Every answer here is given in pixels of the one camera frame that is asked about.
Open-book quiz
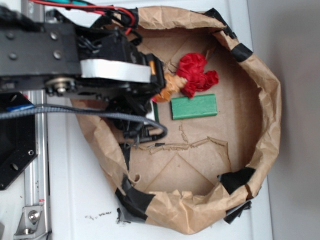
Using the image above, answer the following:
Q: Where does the white plastic cooler lid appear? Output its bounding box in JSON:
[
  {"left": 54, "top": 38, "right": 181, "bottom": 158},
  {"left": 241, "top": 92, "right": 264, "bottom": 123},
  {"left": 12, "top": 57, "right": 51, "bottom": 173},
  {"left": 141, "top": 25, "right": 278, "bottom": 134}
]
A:
[{"left": 46, "top": 0, "right": 275, "bottom": 240}]

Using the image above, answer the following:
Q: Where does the metal corner bracket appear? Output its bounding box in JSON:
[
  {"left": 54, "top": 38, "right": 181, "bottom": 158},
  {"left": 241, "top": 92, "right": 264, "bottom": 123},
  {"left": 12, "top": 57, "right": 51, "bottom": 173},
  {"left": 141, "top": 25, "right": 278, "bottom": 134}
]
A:
[{"left": 13, "top": 205, "right": 46, "bottom": 240}]

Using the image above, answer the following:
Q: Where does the green rectangular block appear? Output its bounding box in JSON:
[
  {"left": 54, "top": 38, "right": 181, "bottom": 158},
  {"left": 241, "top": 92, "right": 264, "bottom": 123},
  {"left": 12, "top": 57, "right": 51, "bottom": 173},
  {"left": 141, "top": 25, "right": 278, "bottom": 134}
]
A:
[{"left": 171, "top": 94, "right": 218, "bottom": 120}]

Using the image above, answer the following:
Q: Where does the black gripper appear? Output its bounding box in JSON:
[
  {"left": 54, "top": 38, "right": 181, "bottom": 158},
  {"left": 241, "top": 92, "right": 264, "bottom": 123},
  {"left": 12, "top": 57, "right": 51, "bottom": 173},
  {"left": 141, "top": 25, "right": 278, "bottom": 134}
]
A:
[{"left": 75, "top": 28, "right": 167, "bottom": 144}]

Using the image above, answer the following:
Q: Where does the aluminium extrusion rail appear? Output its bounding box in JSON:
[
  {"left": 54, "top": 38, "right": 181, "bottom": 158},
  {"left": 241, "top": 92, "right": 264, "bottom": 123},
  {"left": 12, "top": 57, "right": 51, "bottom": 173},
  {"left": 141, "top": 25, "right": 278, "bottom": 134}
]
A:
[{"left": 13, "top": 0, "right": 53, "bottom": 240}]

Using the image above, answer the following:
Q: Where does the orange spiral sea shell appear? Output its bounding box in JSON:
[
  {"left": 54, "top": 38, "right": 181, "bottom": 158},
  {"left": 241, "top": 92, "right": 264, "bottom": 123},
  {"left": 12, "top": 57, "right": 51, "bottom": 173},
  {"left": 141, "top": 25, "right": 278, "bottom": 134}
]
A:
[{"left": 152, "top": 72, "right": 188, "bottom": 103}]

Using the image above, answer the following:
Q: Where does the grey braided cable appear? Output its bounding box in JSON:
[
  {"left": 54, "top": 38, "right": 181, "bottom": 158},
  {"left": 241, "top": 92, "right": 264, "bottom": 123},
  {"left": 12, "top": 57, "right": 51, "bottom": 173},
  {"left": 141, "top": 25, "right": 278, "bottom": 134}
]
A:
[{"left": 0, "top": 104, "right": 168, "bottom": 144}]

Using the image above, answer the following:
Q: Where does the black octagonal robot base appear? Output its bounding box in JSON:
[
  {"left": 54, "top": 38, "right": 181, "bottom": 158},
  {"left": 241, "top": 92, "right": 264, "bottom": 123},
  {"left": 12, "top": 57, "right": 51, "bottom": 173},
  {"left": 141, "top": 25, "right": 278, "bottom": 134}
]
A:
[{"left": 0, "top": 91, "right": 39, "bottom": 192}]

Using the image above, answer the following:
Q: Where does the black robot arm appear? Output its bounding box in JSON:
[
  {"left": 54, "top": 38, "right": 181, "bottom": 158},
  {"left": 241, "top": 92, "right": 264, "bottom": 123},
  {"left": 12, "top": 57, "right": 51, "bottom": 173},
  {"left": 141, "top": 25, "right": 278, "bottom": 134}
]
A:
[{"left": 0, "top": 0, "right": 168, "bottom": 144}]

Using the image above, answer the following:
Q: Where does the red wire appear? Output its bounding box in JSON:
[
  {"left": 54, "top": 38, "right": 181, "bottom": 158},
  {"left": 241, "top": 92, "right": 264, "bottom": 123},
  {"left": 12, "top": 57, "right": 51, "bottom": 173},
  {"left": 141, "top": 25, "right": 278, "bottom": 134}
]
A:
[{"left": 29, "top": 0, "right": 139, "bottom": 35}]

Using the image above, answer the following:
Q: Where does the brown paper bag tray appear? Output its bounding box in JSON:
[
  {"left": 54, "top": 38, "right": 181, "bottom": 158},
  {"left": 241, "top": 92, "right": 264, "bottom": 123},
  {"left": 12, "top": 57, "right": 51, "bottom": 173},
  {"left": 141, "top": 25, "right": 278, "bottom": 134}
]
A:
[{"left": 77, "top": 6, "right": 282, "bottom": 235}]

